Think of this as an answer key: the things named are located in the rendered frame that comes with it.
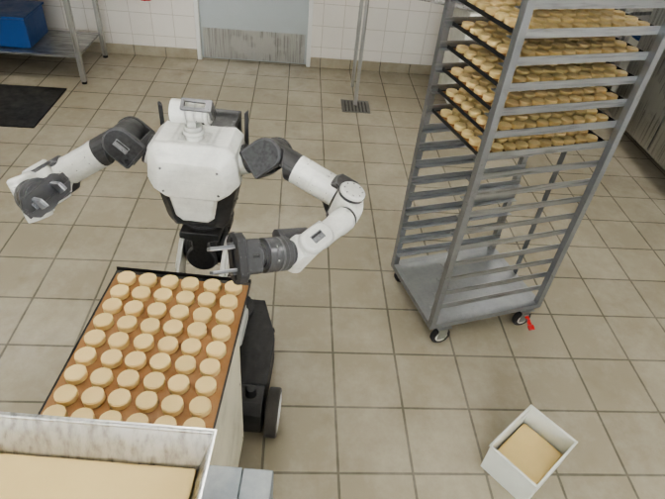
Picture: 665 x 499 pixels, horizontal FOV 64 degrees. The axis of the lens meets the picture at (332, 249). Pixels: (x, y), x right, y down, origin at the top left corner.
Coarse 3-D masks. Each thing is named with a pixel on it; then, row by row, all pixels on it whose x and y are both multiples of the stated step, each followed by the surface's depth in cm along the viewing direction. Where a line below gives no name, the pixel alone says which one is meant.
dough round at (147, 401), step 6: (138, 396) 123; (144, 396) 123; (150, 396) 123; (156, 396) 124; (138, 402) 122; (144, 402) 122; (150, 402) 122; (156, 402) 123; (138, 408) 122; (144, 408) 121; (150, 408) 122
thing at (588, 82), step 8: (552, 80) 186; (560, 80) 187; (568, 80) 188; (576, 80) 189; (584, 80) 190; (592, 80) 191; (600, 80) 193; (608, 80) 194; (616, 80) 195; (624, 80) 196; (632, 80) 198; (496, 88) 180; (512, 88) 182; (520, 88) 183; (528, 88) 185; (536, 88) 186; (544, 88) 187; (552, 88) 188
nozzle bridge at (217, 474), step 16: (208, 480) 84; (224, 480) 84; (240, 480) 84; (256, 480) 84; (272, 480) 85; (208, 496) 82; (224, 496) 82; (240, 496) 82; (256, 496) 82; (272, 496) 89
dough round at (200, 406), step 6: (198, 396) 125; (204, 396) 125; (192, 402) 123; (198, 402) 123; (204, 402) 123; (210, 402) 124; (192, 408) 122; (198, 408) 122; (204, 408) 122; (210, 408) 123; (192, 414) 122; (198, 414) 121; (204, 414) 122
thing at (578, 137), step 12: (456, 120) 219; (468, 120) 221; (468, 132) 211; (480, 132) 212; (564, 132) 218; (576, 132) 219; (492, 144) 205; (504, 144) 206; (516, 144) 208; (528, 144) 209; (540, 144) 211; (552, 144) 213; (564, 144) 214
